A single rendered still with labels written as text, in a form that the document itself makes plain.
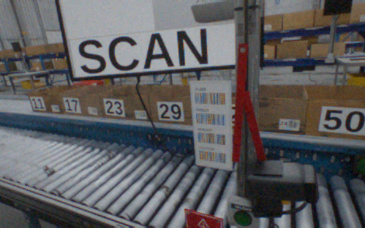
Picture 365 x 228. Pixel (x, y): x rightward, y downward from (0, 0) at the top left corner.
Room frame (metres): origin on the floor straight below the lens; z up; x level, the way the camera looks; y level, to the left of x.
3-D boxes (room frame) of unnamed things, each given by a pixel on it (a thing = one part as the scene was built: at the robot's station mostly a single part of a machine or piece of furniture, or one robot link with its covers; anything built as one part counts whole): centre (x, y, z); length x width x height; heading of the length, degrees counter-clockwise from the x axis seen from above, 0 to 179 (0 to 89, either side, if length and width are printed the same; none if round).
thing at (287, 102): (1.08, -0.43, 0.97); 0.39 x 0.29 x 0.17; 63
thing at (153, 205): (0.83, 0.08, 0.72); 0.52 x 0.05 x 0.05; 153
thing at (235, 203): (0.38, -0.12, 0.95); 0.07 x 0.03 x 0.07; 63
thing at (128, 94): (1.44, 0.28, 0.96); 0.39 x 0.29 x 0.17; 63
